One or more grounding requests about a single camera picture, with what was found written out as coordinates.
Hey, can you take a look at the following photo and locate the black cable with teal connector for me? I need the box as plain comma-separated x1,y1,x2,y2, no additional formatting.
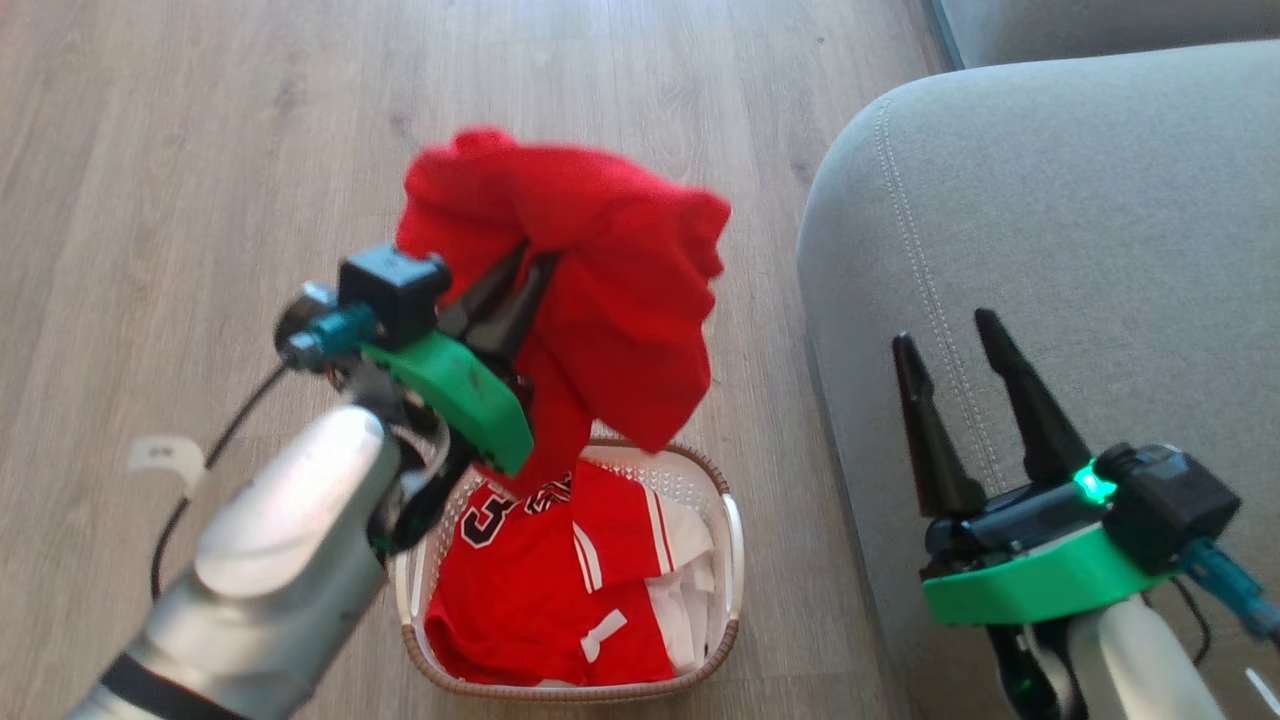
150,300,379,601
1140,538,1280,666

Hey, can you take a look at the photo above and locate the white garment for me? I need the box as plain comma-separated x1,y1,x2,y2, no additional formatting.
645,500,726,676

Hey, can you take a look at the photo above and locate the white basket with brown rim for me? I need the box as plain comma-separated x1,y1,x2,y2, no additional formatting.
393,437,746,701

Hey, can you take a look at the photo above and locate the grey sofa seat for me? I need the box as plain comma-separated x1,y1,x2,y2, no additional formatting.
797,40,1280,720

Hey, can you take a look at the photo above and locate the plain red garment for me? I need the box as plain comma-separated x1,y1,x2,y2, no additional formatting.
395,125,733,501

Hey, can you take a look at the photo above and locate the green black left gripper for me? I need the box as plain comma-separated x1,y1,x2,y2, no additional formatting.
276,240,559,476

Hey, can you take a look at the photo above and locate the red jersey with white stripes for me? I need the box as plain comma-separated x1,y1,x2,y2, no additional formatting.
425,460,676,689

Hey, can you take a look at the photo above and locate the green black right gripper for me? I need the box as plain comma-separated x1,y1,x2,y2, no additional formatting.
892,308,1181,628

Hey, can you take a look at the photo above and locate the white label tag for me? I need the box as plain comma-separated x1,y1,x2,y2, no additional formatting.
127,435,206,498

